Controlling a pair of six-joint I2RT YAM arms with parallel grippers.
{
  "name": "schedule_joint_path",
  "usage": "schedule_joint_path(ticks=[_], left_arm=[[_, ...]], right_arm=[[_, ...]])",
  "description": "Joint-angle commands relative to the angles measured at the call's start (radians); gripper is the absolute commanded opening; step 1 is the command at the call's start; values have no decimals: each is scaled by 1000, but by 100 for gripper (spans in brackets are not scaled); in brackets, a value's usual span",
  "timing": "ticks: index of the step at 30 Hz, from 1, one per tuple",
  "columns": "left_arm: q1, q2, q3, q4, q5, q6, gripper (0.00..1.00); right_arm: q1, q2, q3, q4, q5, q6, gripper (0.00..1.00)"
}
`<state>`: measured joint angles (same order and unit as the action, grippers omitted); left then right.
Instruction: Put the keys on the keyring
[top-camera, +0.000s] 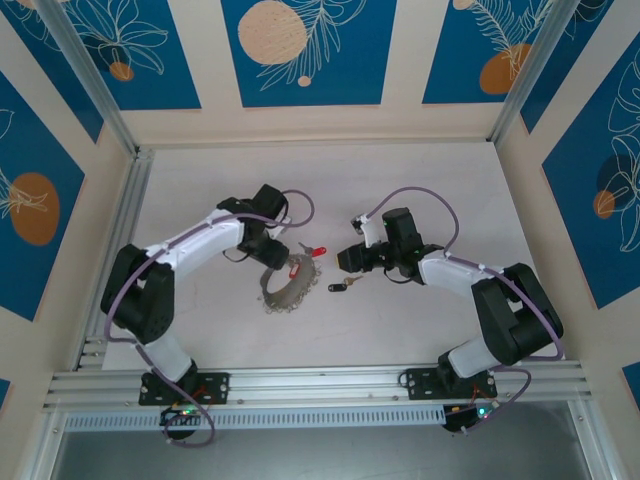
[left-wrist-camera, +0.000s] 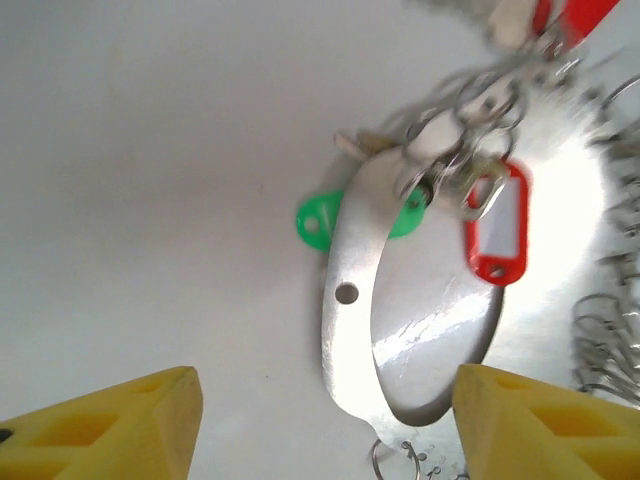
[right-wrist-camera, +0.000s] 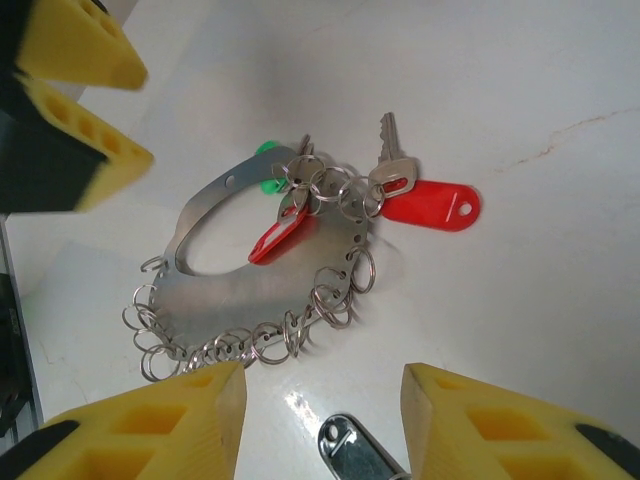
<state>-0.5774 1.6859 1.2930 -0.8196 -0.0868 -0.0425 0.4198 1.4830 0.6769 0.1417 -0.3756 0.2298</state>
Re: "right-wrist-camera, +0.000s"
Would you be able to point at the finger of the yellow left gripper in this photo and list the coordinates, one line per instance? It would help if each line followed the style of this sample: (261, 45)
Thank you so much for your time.
(75, 45)
(60, 160)

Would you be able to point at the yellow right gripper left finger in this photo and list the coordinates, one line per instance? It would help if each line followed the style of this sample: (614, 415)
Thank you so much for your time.
(150, 430)

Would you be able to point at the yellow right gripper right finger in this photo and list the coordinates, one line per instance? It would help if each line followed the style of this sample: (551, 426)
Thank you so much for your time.
(500, 440)

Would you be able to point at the green plastic key tag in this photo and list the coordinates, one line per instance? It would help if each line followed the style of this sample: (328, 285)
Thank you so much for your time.
(270, 187)

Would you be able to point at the red key tag white label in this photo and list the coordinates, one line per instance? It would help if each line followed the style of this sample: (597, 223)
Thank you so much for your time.
(280, 235)

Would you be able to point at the red plastic key tag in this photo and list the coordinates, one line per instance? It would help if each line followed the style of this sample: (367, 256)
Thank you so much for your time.
(430, 207)

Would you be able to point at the small silver key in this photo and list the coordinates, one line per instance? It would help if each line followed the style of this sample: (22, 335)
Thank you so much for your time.
(303, 142)

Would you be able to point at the large silver key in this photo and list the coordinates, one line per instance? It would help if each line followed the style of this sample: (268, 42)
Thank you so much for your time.
(392, 170)

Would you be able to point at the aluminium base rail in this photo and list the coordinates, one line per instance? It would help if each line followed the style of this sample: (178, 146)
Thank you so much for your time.
(29, 405)

